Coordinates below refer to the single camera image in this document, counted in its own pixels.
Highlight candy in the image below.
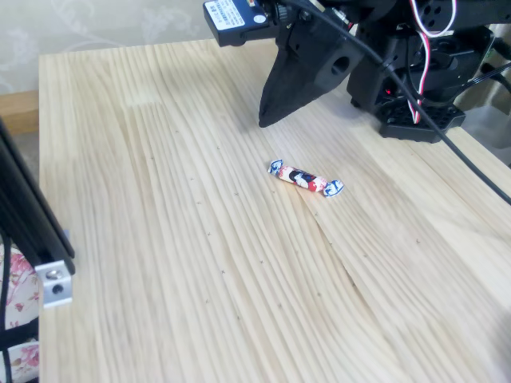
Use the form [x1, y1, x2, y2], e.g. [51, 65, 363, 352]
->
[266, 158, 346, 199]

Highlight wooden skirting board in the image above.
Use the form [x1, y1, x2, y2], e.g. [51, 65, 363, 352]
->
[0, 89, 40, 136]

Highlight floral fabric cushion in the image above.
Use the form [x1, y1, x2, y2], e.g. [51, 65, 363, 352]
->
[0, 235, 42, 383]

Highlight black camera box with label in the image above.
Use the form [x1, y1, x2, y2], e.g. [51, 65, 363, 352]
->
[202, 0, 276, 48]

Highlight red and white servo wires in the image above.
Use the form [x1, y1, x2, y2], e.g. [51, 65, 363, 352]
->
[406, 0, 458, 124]

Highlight black power cable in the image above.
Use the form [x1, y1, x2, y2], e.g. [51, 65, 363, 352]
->
[458, 61, 511, 92]

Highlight black camera cable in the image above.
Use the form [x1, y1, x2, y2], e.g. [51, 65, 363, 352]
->
[283, 0, 511, 203]

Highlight aluminium profile camera post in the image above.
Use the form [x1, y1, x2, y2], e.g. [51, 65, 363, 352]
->
[0, 115, 77, 277]

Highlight silver angle bracket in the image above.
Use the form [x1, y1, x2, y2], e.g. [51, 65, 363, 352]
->
[34, 259, 74, 310]

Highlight black strap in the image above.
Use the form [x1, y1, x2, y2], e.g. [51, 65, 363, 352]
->
[0, 323, 40, 351]

